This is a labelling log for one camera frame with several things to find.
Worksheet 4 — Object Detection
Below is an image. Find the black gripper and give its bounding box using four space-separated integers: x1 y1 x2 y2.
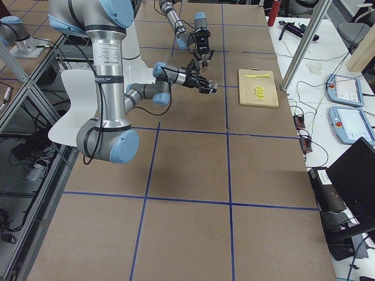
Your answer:
184 74 218 94
194 30 214 69

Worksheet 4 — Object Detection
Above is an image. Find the clear glass cup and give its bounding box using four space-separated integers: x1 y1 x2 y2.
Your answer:
209 87 217 94

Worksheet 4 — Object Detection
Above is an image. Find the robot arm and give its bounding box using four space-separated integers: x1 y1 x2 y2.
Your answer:
158 1 214 70
49 1 217 165

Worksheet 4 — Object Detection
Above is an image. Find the bamboo cutting board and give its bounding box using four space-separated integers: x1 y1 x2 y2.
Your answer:
238 69 279 108

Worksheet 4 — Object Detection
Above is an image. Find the yellow plastic knife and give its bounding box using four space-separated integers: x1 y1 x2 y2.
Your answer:
244 74 271 78

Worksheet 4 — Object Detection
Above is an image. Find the red bottle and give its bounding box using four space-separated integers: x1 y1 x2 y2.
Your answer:
267 0 281 26

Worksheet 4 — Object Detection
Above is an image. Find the black handheld tool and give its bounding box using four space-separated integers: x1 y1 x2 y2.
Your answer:
278 20 308 40

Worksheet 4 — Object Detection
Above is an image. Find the white plastic chair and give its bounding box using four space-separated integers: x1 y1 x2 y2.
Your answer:
48 70 97 147

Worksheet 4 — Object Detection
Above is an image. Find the blue teach pendant far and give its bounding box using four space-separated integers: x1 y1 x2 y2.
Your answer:
326 74 364 107

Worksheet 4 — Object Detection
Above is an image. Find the blue teach pendant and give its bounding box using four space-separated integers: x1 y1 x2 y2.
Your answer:
328 107 374 146
326 74 364 107

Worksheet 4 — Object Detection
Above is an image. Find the blue teach pendant near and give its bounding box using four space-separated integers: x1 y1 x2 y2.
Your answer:
328 107 374 146

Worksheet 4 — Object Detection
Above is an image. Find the grey office chair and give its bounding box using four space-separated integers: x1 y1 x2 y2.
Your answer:
336 2 375 53

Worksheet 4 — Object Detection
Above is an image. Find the black box on table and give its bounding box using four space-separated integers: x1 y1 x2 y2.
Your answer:
308 167 346 214

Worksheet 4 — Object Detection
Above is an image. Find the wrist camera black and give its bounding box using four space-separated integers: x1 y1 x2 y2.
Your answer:
186 59 200 74

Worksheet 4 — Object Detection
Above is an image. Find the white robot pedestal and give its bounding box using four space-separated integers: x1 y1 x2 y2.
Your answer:
121 21 155 89

